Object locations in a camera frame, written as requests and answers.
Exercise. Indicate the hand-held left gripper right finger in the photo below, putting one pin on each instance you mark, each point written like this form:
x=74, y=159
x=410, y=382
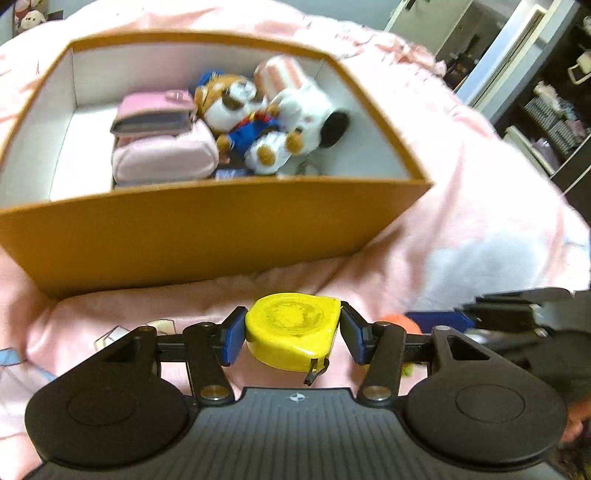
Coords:
x=351, y=337

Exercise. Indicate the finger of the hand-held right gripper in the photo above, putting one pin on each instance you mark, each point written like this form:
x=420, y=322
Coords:
x=443, y=319

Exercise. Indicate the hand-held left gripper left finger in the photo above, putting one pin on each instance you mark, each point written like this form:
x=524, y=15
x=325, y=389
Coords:
x=233, y=337

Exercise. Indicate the orange crochet carrot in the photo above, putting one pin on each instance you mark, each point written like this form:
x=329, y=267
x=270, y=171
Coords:
x=397, y=321

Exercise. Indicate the yellow tape measure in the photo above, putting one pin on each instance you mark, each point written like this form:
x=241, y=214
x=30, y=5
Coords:
x=291, y=323

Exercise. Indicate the orange cardboard box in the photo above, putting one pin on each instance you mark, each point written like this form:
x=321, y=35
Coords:
x=184, y=240

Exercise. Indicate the pink zip pouch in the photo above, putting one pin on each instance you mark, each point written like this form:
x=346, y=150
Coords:
x=161, y=152

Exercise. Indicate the white plush with striped hat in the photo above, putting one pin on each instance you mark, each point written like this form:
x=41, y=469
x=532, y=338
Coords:
x=304, y=106

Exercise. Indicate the red panda plush toy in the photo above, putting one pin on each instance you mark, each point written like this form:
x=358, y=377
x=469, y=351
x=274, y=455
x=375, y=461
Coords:
x=226, y=99

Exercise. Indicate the pink card wallet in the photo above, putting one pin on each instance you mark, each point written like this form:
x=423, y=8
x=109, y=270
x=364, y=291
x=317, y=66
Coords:
x=152, y=108

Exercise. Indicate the white storage bin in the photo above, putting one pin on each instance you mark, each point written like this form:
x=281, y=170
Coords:
x=526, y=145

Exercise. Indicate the black shelf unit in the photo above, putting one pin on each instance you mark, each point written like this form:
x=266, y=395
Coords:
x=577, y=166

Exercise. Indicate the checkered storage basket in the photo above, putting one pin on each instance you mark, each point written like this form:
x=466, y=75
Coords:
x=554, y=124

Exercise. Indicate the white cup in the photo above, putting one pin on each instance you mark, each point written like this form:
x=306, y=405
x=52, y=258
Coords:
x=582, y=64

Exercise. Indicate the white door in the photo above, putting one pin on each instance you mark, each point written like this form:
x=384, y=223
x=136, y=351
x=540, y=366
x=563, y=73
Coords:
x=429, y=23

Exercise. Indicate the clear tube of plush toys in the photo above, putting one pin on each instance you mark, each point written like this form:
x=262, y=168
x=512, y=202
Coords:
x=30, y=16

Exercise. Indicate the white door frame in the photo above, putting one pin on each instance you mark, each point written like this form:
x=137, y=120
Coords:
x=508, y=50

